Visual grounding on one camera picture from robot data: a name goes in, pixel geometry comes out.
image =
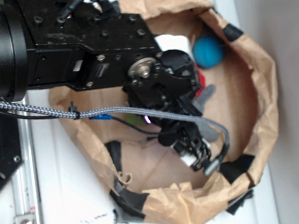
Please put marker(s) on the green fuzzy plush toy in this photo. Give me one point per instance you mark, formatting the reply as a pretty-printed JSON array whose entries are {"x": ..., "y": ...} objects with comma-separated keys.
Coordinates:
[{"x": 135, "y": 119}]

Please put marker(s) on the blue felt ball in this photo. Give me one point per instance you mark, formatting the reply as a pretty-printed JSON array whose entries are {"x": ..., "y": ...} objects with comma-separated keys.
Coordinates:
[{"x": 208, "y": 51}]

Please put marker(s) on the crumpled brown paper bag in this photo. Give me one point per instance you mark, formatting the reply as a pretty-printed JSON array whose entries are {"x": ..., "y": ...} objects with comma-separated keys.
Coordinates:
[{"x": 148, "y": 182}]

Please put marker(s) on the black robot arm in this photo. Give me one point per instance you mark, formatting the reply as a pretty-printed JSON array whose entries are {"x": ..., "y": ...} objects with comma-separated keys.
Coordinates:
[{"x": 89, "y": 44}]

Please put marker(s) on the red crumpled fabric toy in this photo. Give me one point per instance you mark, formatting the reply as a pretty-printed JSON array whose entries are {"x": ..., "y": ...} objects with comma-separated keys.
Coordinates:
[{"x": 202, "y": 84}]

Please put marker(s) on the aluminium extrusion rail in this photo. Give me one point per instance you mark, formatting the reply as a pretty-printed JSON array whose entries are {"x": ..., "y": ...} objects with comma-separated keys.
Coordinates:
[{"x": 26, "y": 190}]

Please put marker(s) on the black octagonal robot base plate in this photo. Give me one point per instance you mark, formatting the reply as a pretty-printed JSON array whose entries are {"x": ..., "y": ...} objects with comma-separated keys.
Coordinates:
[{"x": 10, "y": 150}]

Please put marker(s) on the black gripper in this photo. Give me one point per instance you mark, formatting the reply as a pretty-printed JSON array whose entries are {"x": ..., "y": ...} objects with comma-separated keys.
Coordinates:
[{"x": 169, "y": 83}]

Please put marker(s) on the gray plush mouse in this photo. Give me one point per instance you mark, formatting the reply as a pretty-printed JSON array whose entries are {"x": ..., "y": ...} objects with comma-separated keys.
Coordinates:
[{"x": 201, "y": 104}]

